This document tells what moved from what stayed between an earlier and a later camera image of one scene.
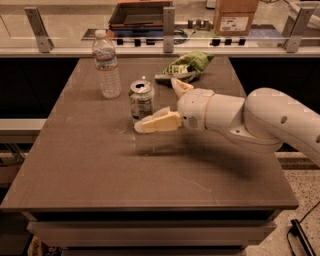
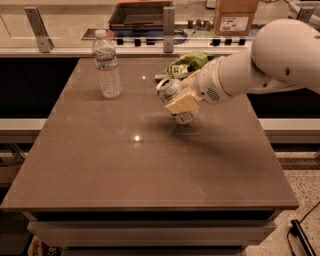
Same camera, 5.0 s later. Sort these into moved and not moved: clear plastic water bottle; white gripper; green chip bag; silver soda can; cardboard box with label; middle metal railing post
Moved: silver soda can; white gripper
Not moved: cardboard box with label; middle metal railing post; green chip bag; clear plastic water bottle
